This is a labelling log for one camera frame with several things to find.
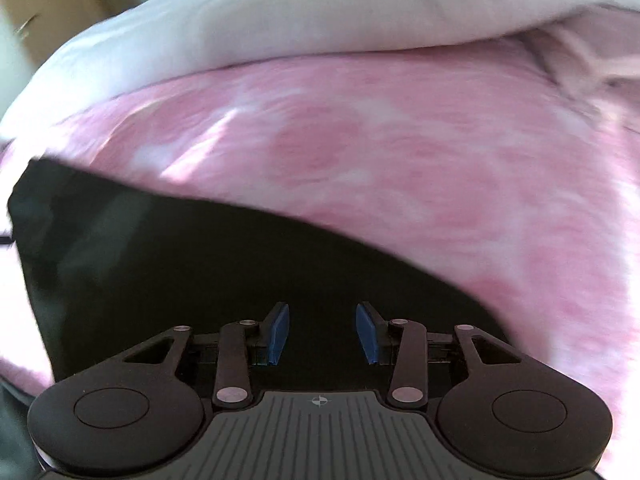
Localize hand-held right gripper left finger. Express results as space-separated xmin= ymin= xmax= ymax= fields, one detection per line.
xmin=122 ymin=301 xmax=291 ymax=407

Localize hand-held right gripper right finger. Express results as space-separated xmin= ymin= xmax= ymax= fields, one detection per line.
xmin=355 ymin=301 xmax=523 ymax=407

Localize black pants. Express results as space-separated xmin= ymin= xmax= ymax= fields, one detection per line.
xmin=7 ymin=157 xmax=506 ymax=396

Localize pink floral blanket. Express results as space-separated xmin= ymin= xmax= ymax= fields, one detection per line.
xmin=0 ymin=35 xmax=640 ymax=480

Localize striped white duvet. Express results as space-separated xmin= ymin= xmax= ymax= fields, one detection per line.
xmin=0 ymin=0 xmax=621 ymax=136

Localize wooden door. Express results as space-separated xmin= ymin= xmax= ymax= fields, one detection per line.
xmin=0 ymin=0 xmax=176 ymax=61

